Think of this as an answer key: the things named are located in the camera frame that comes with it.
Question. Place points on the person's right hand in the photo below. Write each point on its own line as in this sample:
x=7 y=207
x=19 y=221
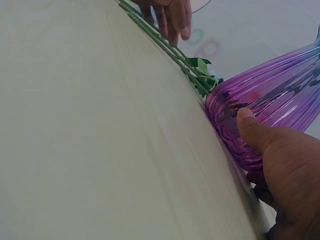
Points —
x=295 y=180

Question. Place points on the person's left hand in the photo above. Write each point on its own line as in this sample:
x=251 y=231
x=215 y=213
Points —
x=175 y=17

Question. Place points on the person's left fingers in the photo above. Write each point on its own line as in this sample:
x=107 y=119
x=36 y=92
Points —
x=175 y=20

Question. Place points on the purple ribbed glass vase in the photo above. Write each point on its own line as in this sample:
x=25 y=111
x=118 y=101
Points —
x=275 y=100

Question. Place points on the green artificial flower stem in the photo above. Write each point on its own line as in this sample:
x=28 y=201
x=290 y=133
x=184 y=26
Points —
x=160 y=45
x=167 y=47
x=185 y=55

